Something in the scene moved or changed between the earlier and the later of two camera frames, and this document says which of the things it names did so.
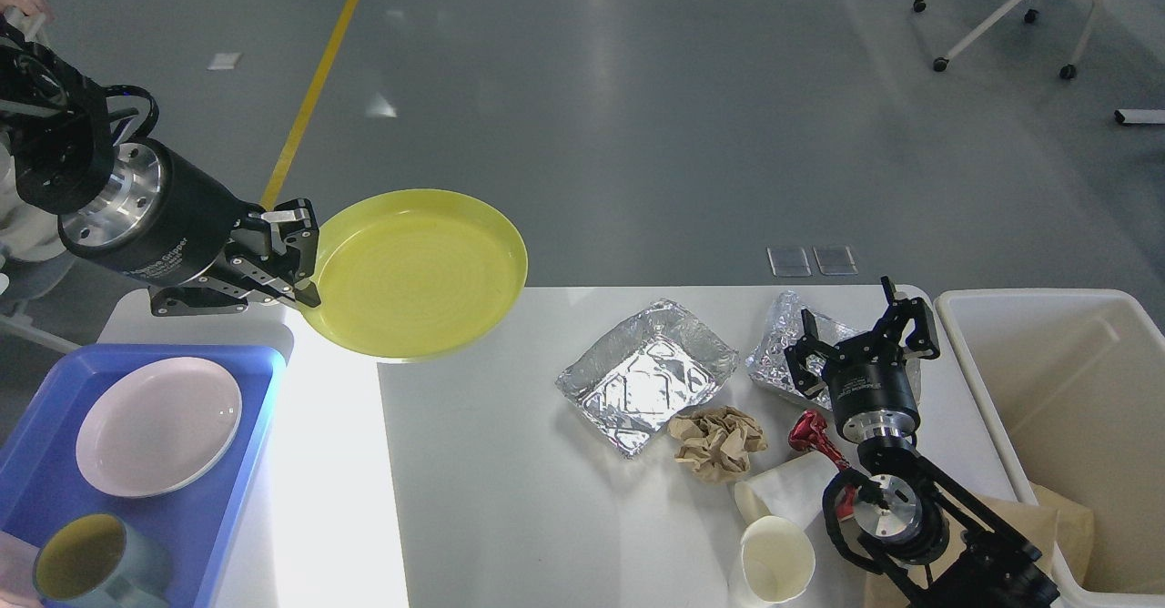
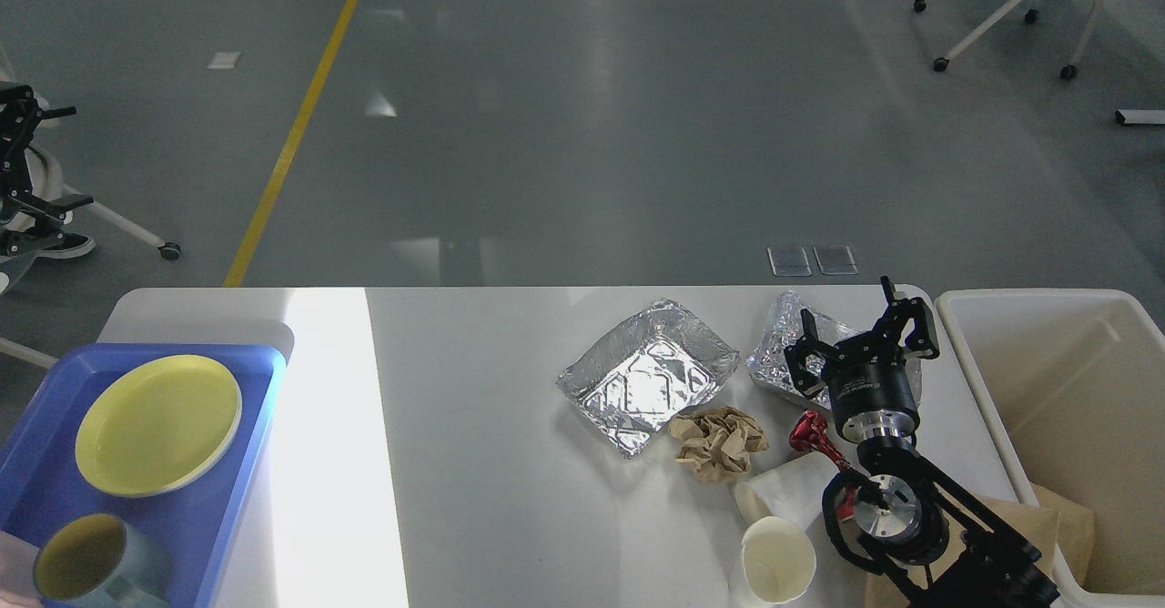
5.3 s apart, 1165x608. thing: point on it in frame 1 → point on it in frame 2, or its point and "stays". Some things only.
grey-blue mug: [95, 560] stays
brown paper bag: [1024, 509] stays
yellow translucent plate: [416, 272] → [157, 425]
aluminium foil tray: [768, 360] stays
